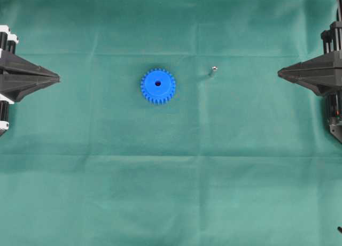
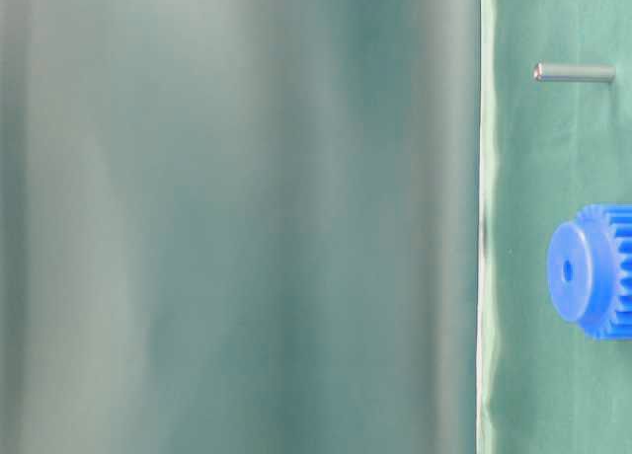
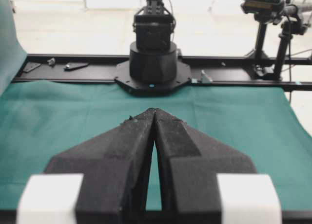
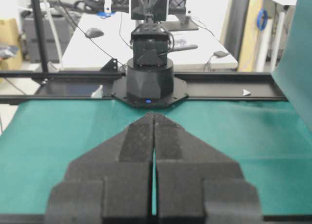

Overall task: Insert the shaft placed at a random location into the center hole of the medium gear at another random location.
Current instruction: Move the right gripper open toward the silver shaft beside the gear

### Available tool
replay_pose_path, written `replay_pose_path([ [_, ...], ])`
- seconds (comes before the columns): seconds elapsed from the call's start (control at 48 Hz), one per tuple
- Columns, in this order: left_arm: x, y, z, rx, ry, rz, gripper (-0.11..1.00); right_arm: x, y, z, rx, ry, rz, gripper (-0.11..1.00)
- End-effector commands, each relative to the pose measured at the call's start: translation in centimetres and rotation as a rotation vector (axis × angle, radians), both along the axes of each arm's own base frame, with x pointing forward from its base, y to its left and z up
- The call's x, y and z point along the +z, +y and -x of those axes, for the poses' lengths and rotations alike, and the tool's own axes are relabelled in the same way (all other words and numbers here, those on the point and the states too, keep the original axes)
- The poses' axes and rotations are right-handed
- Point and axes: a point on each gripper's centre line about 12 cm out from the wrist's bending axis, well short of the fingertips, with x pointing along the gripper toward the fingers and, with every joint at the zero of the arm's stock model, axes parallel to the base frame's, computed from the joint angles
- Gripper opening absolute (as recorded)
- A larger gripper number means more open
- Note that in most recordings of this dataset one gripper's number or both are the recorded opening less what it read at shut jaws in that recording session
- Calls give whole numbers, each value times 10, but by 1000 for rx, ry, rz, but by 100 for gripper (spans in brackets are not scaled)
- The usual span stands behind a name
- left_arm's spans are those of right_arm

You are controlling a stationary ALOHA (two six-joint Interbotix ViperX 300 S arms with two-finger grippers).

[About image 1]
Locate green table cloth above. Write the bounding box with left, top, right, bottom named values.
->
left=1, top=0, right=341, bottom=245

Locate black camera cable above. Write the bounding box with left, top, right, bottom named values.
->
left=332, top=0, right=342, bottom=24

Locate blue plastic gear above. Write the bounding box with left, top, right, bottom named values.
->
left=140, top=68, right=176, bottom=105

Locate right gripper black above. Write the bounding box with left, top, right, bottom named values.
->
left=277, top=20, right=342, bottom=144

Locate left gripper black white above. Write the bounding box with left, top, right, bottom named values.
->
left=0, top=25, right=61, bottom=136

